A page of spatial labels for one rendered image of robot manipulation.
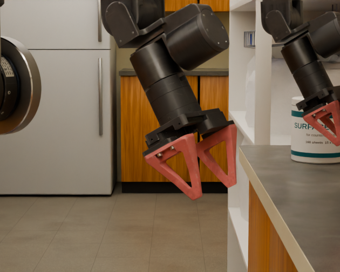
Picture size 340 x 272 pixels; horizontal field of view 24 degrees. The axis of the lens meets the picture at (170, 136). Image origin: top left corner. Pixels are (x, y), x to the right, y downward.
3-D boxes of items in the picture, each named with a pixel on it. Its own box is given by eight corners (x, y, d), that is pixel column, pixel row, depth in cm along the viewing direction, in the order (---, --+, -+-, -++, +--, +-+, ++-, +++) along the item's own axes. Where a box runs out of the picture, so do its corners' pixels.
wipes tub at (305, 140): (339, 155, 194) (341, 95, 192) (351, 164, 181) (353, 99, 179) (286, 155, 194) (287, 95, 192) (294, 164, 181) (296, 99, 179)
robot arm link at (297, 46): (285, 46, 149) (273, 47, 144) (315, 28, 145) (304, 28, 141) (301, 79, 148) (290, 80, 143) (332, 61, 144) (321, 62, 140)
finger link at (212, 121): (259, 173, 104) (229, 109, 105) (236, 181, 98) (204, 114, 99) (219, 193, 107) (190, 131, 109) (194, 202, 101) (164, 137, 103)
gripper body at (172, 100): (226, 120, 103) (202, 70, 105) (189, 127, 95) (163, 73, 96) (188, 141, 107) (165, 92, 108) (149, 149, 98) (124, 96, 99)
